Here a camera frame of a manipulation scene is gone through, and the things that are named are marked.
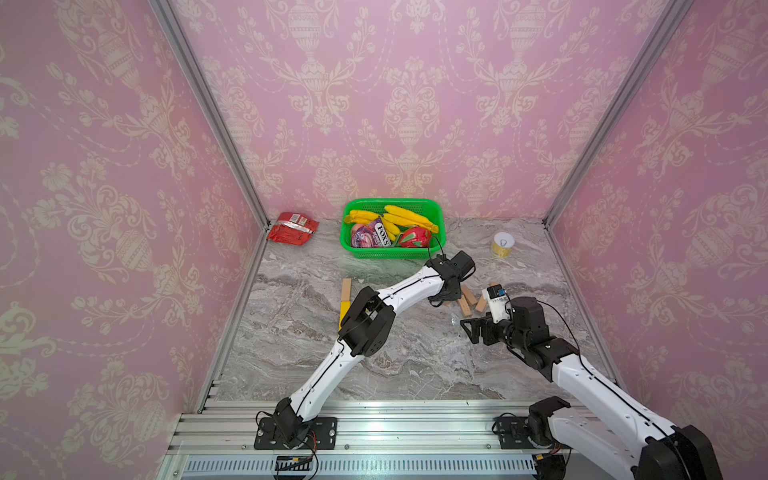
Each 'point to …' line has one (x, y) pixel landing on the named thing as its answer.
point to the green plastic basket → (432, 210)
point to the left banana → (366, 218)
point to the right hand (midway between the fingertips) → (471, 320)
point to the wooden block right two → (469, 294)
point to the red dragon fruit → (415, 237)
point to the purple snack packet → (370, 235)
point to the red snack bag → (293, 229)
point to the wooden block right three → (466, 311)
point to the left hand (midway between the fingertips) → (449, 296)
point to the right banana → (396, 214)
